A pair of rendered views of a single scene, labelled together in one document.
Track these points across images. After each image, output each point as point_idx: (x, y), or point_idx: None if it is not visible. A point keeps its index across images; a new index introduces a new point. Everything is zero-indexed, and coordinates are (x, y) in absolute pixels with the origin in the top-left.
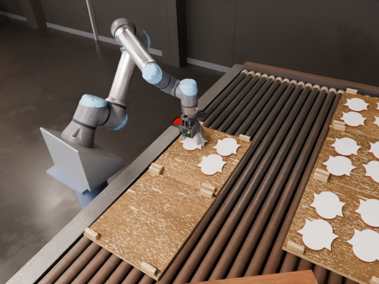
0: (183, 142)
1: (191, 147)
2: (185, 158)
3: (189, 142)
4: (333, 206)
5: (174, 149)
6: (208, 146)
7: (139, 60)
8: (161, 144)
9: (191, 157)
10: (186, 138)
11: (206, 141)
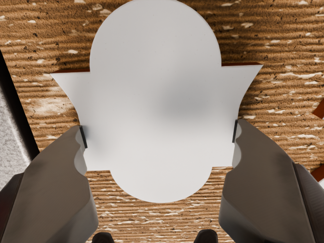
0: (107, 169)
1: (179, 180)
2: (188, 231)
3: (142, 152)
4: None
5: (96, 207)
6: (276, 96)
7: None
8: (2, 178)
9: (212, 216)
10: (92, 128)
11: (251, 82)
